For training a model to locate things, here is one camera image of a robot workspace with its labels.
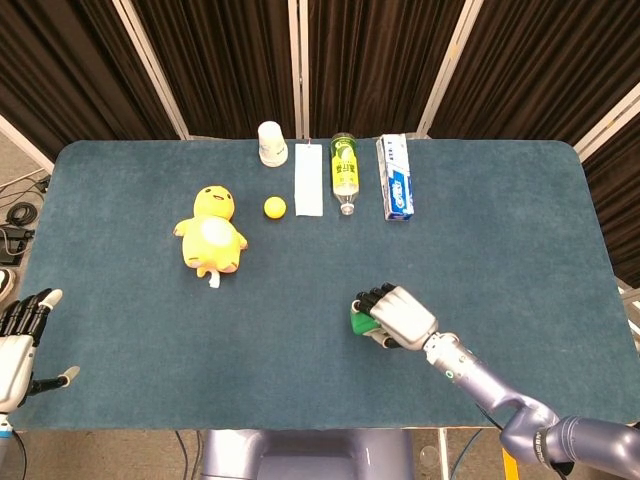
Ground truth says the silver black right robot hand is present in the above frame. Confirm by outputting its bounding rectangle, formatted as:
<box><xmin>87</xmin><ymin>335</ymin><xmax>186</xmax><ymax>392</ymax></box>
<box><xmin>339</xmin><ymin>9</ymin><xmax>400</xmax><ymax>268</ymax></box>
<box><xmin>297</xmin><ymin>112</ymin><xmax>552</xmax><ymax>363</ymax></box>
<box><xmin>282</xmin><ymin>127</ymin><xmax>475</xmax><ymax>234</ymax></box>
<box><xmin>351</xmin><ymin>282</ymin><xmax>440</xmax><ymax>352</ymax></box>

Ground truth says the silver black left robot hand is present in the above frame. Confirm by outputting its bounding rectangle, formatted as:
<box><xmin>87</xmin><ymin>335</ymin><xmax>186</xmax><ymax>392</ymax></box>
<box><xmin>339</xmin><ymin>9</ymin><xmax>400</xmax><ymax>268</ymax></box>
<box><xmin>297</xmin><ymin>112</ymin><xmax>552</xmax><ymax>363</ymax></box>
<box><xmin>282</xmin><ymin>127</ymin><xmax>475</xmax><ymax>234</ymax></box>
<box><xmin>0</xmin><ymin>288</ymin><xmax>81</xmax><ymax>414</ymax></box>

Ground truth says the green tub yellow lid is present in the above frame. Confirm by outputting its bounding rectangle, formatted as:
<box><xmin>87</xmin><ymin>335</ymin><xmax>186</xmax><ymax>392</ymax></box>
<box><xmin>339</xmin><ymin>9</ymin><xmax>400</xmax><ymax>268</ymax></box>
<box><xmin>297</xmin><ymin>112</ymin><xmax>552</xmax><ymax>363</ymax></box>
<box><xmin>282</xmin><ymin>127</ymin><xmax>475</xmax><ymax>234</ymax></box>
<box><xmin>348</xmin><ymin>299</ymin><xmax>384</xmax><ymax>337</ymax></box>

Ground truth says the blue-grey tablecloth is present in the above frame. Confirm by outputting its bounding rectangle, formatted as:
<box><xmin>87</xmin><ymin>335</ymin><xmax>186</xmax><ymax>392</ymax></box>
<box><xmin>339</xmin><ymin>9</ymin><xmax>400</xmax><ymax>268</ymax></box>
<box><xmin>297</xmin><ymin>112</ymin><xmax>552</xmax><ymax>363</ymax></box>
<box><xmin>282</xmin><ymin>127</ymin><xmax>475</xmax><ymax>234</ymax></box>
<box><xmin>8</xmin><ymin>138</ymin><xmax>634</xmax><ymax>432</ymax></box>

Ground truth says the black power adapter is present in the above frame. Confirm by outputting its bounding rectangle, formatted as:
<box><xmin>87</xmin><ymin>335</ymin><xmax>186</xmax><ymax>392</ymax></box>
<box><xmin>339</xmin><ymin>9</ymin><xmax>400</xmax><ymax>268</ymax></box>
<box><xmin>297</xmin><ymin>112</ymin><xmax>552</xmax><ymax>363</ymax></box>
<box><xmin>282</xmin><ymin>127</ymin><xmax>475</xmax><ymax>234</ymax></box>
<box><xmin>0</xmin><ymin>224</ymin><xmax>34</xmax><ymax>266</ymax></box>

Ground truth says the blue white toothpaste box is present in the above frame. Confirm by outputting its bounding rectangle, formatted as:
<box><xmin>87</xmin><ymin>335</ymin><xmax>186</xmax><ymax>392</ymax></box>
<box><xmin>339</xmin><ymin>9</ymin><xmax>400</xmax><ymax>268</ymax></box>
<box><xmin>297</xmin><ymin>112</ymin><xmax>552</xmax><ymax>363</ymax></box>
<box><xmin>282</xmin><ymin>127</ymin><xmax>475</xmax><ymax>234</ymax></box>
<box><xmin>375</xmin><ymin>133</ymin><xmax>415</xmax><ymax>223</ymax></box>

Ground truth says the white table leg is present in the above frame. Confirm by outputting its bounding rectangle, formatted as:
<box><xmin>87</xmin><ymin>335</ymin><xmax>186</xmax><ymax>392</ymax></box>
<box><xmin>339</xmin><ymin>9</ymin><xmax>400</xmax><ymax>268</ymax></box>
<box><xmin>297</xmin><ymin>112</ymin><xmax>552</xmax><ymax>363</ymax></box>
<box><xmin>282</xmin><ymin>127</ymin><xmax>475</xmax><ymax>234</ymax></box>
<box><xmin>438</xmin><ymin>427</ymin><xmax>451</xmax><ymax>480</ymax></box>

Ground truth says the clear bottle yellow-green label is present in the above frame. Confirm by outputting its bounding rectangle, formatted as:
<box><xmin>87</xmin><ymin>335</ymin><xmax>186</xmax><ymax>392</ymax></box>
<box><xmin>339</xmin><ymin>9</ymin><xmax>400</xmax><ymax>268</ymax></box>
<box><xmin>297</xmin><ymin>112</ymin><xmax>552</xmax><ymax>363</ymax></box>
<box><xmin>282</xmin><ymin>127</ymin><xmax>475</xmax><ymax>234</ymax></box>
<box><xmin>330</xmin><ymin>132</ymin><xmax>362</xmax><ymax>216</ymax></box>

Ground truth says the white paper card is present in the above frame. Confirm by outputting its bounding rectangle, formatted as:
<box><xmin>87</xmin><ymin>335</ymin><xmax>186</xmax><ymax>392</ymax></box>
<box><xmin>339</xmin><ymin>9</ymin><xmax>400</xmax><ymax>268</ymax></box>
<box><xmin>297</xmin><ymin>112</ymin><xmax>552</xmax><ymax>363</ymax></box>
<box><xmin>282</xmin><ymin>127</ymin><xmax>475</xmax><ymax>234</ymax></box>
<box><xmin>294</xmin><ymin>142</ymin><xmax>325</xmax><ymax>218</ymax></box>

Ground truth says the orange ball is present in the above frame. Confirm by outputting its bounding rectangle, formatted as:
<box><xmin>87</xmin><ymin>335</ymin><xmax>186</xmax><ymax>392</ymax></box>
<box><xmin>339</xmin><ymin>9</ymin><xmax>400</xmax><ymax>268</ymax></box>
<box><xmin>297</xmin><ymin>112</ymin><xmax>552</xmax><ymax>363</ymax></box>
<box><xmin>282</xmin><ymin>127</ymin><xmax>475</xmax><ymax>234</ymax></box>
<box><xmin>263</xmin><ymin>195</ymin><xmax>288</xmax><ymax>220</ymax></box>

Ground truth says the purple-grey robot torso base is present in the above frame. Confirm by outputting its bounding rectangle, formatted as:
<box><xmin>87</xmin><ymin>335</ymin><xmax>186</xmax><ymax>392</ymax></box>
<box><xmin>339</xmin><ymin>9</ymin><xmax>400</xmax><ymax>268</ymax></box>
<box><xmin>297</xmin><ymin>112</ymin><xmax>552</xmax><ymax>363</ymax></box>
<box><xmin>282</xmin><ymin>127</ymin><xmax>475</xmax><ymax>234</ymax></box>
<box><xmin>199</xmin><ymin>428</ymin><xmax>416</xmax><ymax>480</ymax></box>

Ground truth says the yellow plush duck toy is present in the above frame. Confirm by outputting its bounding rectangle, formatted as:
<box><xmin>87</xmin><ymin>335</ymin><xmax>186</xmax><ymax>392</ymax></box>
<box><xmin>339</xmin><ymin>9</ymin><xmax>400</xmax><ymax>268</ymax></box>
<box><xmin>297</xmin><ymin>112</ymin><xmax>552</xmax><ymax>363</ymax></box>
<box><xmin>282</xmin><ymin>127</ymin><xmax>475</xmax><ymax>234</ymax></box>
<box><xmin>173</xmin><ymin>184</ymin><xmax>249</xmax><ymax>290</ymax></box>

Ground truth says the white paper cup stack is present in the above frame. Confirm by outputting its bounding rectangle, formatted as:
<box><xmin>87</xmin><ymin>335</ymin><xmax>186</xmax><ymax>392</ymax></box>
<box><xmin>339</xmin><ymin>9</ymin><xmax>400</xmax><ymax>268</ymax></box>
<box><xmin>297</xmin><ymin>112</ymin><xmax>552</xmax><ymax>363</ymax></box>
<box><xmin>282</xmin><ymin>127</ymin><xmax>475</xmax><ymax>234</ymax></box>
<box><xmin>257</xmin><ymin>121</ymin><xmax>290</xmax><ymax>168</ymax></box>

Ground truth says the brown pleated screen panel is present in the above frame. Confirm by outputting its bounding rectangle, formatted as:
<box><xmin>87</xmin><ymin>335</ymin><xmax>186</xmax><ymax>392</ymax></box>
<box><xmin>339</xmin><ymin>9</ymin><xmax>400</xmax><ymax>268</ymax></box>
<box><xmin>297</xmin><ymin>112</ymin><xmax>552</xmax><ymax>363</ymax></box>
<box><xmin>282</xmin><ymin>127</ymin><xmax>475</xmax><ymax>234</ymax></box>
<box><xmin>424</xmin><ymin>0</ymin><xmax>640</xmax><ymax>149</ymax></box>
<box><xmin>299</xmin><ymin>0</ymin><xmax>474</xmax><ymax>140</ymax></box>
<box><xmin>119</xmin><ymin>0</ymin><xmax>301</xmax><ymax>141</ymax></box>
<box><xmin>0</xmin><ymin>0</ymin><xmax>184</xmax><ymax>161</ymax></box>
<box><xmin>574</xmin><ymin>84</ymin><xmax>640</xmax><ymax>289</ymax></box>

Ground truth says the black floor cable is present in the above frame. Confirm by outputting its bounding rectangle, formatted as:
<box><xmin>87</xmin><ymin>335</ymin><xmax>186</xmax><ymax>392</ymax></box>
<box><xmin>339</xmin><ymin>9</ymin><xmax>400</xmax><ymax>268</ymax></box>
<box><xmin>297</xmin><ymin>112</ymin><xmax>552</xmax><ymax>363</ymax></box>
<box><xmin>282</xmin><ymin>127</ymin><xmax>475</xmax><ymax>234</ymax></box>
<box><xmin>12</xmin><ymin>429</ymin><xmax>29</xmax><ymax>480</ymax></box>
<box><xmin>173</xmin><ymin>430</ymin><xmax>202</xmax><ymax>480</ymax></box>

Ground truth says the black coiled cable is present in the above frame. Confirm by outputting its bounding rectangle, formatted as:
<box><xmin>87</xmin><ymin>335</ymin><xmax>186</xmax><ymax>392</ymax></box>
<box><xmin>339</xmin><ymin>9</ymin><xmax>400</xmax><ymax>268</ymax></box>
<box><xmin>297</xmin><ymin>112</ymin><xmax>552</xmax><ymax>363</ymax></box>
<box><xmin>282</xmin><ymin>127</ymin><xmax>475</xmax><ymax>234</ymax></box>
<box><xmin>7</xmin><ymin>203</ymin><xmax>37</xmax><ymax>227</ymax></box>

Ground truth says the blue floor cable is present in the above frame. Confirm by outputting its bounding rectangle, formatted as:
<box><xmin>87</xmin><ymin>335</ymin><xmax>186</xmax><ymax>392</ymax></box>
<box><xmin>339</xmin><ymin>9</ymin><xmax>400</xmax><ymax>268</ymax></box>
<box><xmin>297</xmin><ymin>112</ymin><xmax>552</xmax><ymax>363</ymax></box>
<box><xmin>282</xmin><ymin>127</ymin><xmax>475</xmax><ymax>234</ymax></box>
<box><xmin>452</xmin><ymin>428</ymin><xmax>484</xmax><ymax>480</ymax></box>

